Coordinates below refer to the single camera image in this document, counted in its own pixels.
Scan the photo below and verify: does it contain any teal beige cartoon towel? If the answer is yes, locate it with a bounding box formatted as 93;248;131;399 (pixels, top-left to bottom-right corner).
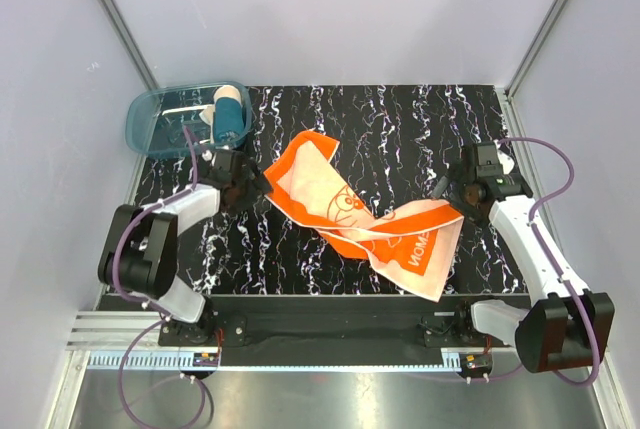
199;84;245;148

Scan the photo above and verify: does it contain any orange cartoon towel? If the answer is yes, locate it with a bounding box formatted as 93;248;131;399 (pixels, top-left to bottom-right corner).
264;130;464;302

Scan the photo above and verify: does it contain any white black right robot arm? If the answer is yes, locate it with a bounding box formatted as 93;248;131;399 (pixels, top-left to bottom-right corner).
432;164;615;378

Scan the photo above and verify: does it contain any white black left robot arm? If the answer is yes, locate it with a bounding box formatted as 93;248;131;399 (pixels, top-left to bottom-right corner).
97;150;272;345

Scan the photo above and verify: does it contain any teal transparent plastic basin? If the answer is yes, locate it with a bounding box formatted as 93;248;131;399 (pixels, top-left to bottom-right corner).
125;82;252;160

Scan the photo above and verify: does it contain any right controller board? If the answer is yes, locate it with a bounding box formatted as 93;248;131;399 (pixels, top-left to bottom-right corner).
461;353;493;378

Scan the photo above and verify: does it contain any controller board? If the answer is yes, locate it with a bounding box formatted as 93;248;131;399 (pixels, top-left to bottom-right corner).
193;352;220;367
461;353;493;378

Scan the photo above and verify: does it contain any left controller board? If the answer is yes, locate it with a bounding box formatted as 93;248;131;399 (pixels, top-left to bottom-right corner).
193;352;220;367

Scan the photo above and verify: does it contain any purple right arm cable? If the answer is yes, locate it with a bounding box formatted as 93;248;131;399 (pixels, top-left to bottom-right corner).
409;136;604;386

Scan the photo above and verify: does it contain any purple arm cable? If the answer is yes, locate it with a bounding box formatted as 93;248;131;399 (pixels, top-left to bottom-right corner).
409;136;604;386
112;126;216;428

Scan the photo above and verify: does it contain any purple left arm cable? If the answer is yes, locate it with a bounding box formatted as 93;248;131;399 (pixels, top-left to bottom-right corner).
112;126;216;428

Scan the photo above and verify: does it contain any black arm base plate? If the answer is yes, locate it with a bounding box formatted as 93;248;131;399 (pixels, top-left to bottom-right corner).
159;296;514;350

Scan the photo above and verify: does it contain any right slotted cable duct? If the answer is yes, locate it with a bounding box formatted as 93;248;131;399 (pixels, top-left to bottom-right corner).
441;348;462;372

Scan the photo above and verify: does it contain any slotted cable duct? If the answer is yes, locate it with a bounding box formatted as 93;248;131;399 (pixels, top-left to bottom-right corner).
88;350;217;371
441;348;462;372

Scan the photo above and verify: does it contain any left slotted cable duct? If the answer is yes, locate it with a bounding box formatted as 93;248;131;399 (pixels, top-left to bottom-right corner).
88;350;217;371

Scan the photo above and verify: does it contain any aluminium front frame rail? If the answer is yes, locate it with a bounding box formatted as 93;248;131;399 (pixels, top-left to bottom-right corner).
64;311;611;353

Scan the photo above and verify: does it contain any right rear aluminium post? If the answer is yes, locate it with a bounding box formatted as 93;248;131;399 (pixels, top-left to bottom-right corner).
504;0;570;99

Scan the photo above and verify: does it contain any aluminium post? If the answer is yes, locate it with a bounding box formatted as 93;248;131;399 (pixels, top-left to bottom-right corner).
504;0;570;99
98;0;159;90

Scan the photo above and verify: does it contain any left rear aluminium post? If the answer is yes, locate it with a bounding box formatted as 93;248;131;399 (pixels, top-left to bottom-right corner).
98;0;159;90

